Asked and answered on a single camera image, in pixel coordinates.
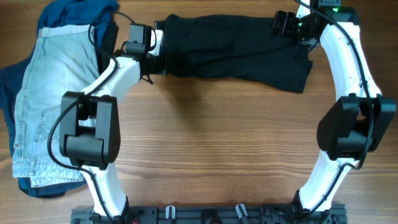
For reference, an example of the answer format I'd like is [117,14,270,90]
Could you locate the light denim shorts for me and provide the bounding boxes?
[12,25,99,187]

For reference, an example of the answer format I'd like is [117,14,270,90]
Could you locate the dark blue garment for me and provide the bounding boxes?
[1,1,119,198]

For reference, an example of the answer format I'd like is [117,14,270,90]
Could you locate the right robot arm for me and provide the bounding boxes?
[271,1,396,223]

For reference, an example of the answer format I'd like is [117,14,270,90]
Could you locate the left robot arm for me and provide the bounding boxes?
[57,24,165,223]

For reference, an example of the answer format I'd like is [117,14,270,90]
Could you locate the black shorts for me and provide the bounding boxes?
[155,14,312,93]

